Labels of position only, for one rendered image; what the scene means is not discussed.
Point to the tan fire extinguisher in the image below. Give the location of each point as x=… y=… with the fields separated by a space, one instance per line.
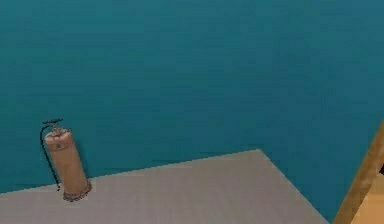
x=66 y=163

